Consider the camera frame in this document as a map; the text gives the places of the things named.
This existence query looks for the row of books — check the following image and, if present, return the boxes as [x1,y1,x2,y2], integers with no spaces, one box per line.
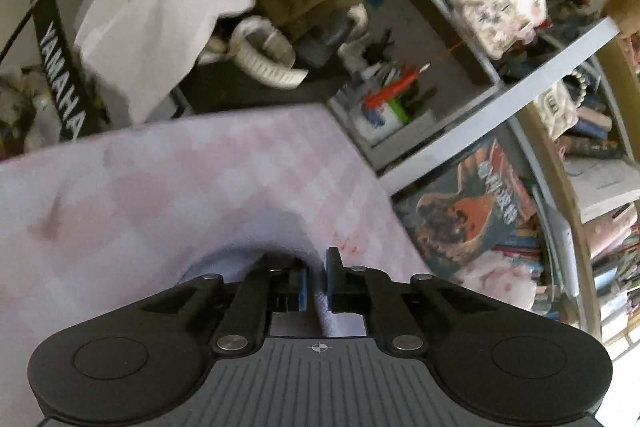
[492,104,640,333]

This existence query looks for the black keyboard stand banner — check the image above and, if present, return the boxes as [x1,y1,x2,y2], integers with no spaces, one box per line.
[31,0,108,142]

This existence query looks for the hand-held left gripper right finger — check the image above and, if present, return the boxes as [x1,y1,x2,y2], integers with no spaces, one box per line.
[325,247,506,354]

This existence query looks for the white handbag with pearl handle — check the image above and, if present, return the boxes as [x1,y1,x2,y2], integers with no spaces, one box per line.
[532,69,591,142]

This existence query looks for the pink floral bouquet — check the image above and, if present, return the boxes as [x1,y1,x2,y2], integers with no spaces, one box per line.
[447,0,551,60]

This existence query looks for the box of pens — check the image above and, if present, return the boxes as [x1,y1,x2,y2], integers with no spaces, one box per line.
[327,63,438,148]

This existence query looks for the large illustrated dark book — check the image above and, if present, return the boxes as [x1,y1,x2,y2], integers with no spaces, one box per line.
[395,139,541,269]

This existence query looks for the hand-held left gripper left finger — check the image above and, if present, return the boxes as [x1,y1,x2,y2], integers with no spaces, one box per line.
[137,258,309,356]

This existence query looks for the pink white plush bunny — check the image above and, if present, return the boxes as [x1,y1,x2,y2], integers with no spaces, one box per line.
[452,251,543,312]

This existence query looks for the white curved bookshelf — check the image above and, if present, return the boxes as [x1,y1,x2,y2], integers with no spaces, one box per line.
[327,0,640,353]

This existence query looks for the white hanging garment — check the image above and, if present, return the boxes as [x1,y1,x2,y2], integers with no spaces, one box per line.
[74,0,257,124]

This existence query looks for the pink checked desk mat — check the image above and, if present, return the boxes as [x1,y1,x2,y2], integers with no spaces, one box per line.
[0,103,436,427]

